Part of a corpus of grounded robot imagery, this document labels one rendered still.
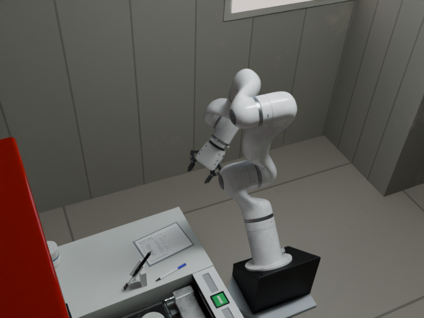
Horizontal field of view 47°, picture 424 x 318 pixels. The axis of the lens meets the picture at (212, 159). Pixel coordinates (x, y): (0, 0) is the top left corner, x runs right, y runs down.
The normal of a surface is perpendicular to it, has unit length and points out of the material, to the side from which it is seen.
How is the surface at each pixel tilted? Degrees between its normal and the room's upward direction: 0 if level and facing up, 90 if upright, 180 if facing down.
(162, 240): 0
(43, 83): 90
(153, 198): 0
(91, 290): 0
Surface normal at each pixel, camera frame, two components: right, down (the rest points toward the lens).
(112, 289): 0.04, -0.75
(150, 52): 0.41, 0.62
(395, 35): -0.91, 0.25
